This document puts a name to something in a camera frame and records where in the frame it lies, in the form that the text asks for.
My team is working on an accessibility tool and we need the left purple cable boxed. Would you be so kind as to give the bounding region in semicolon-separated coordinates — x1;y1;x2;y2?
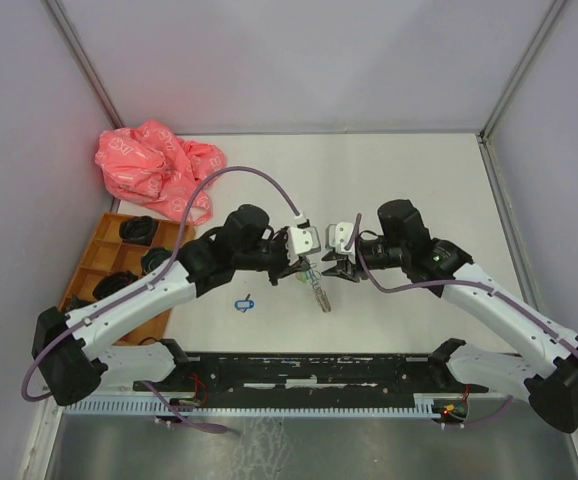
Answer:
21;166;310;434

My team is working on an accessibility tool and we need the green black bundle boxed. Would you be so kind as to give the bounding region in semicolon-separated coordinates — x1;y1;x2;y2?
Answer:
140;247;172;275

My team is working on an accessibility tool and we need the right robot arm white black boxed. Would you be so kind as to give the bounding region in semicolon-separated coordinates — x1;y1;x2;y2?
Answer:
324;199;578;434

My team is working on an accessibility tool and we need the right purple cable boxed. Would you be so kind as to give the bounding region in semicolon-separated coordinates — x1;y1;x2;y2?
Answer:
343;213;578;430

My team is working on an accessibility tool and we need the black bundle compartment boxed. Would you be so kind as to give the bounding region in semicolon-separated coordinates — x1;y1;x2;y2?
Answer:
92;271;138;300
119;216;158;246

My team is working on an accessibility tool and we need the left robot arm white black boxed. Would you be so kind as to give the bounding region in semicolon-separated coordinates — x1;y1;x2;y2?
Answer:
30;204;320;406

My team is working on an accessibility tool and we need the white cable duct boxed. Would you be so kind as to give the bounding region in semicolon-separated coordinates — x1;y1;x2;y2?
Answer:
65;388;438;418

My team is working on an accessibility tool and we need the pink plastic bag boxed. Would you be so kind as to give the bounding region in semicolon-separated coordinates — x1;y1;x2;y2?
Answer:
94;120;226;226

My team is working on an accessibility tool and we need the orange wooden compartment tray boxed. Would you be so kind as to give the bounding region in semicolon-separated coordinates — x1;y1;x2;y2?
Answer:
58;212;179;346

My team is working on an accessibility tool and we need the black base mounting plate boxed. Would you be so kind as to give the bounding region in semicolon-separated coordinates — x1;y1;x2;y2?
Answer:
153;352;488;405

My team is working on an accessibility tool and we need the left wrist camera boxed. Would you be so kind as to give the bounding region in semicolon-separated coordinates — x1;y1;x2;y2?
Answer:
286;225;322;261

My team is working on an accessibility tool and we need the silver keyring chain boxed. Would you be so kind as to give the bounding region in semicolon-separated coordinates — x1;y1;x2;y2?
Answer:
308;272;333;314

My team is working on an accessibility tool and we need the purple cable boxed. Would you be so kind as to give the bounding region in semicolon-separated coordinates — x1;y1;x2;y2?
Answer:
343;213;578;430
21;166;310;434

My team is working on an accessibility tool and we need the black bundle top compartment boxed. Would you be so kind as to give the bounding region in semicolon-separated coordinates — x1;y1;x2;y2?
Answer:
119;216;158;246

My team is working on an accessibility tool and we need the black bundle middle compartment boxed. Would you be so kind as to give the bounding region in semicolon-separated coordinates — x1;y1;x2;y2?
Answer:
92;271;138;300

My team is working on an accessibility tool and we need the blue key tag on table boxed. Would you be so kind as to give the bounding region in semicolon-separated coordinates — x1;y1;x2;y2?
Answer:
234;298;255;313

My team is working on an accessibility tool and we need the aluminium frame rail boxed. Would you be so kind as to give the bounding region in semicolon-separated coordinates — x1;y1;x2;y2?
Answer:
41;354;578;399

